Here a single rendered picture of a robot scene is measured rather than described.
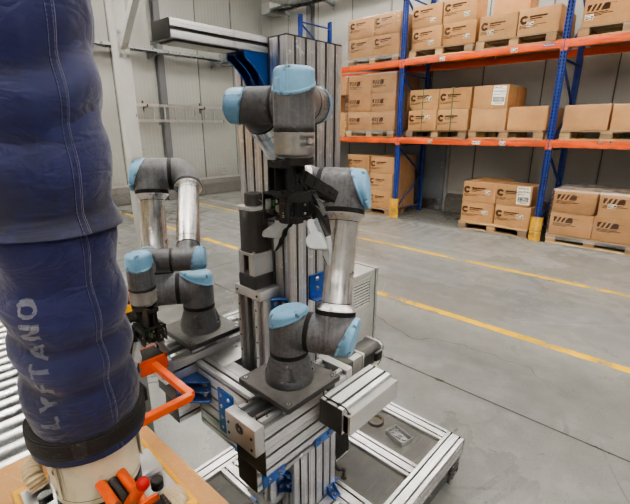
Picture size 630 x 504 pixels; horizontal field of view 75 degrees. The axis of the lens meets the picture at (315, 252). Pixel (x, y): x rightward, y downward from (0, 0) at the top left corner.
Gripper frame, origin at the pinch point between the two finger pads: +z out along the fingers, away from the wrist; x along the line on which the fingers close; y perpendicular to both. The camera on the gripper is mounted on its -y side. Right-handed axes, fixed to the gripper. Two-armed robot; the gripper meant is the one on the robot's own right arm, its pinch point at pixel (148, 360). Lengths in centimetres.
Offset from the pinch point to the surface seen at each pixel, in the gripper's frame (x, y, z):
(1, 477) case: -40.7, 3.0, 13.6
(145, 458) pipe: -15.6, 28.8, 8.5
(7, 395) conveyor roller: -24, -111, 54
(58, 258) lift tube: -29, 40, -48
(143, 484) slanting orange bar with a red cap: -27, 57, -11
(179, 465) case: -8.6, 31.6, 13.7
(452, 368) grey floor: 228, 1, 107
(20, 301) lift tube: -34, 36, -41
